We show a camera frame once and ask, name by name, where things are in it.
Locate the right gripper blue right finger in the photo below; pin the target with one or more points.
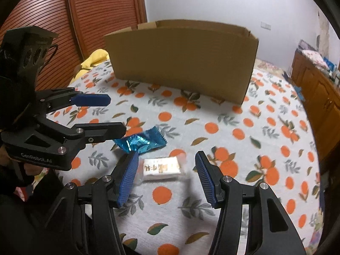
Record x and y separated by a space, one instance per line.
210 177

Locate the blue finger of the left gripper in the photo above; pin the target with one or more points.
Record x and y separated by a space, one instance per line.
87 99
91 132

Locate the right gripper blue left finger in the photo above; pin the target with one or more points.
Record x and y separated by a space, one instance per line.
124 175

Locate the small white pastry packet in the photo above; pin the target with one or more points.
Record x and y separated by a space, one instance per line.
164 168

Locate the blue foil candy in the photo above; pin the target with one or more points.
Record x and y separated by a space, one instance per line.
142 142

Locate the person's left hand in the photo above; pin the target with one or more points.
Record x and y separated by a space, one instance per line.
30 170

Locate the yellow plush toy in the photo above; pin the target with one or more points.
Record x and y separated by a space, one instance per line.
97 57

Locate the orange print tablecloth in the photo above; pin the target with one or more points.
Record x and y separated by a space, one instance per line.
266 142

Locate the wooden louvered wardrobe door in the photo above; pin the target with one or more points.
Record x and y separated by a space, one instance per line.
80 25

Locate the brown cardboard box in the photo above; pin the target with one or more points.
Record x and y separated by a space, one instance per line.
210 58

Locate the floral bed quilt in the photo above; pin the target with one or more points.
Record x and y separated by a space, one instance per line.
268 67

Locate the teal cloth on floor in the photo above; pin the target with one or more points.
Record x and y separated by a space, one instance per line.
298 91

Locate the wooden sideboard cabinet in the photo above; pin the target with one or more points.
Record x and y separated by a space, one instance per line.
321 103

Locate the folded floral cloth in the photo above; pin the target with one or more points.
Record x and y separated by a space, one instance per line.
315 58

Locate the beige curtain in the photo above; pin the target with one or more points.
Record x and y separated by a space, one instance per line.
323 37

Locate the white wall switch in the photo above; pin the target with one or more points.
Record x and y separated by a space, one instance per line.
265 26

